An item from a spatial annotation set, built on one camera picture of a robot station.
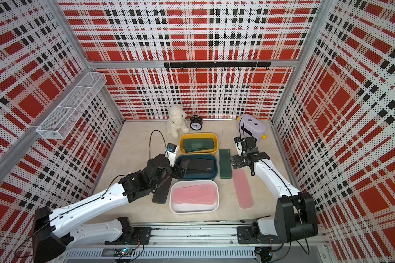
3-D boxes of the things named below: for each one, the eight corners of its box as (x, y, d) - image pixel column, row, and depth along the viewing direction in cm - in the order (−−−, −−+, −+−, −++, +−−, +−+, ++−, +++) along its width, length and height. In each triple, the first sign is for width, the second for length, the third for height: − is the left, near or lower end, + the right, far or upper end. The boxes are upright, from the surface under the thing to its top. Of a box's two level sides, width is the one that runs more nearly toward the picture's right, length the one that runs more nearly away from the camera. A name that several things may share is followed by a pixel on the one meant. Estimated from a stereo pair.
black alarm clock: (190, 129, 117) (188, 121, 110) (193, 122, 121) (192, 114, 115) (200, 131, 115) (199, 123, 109) (202, 124, 120) (202, 116, 114)
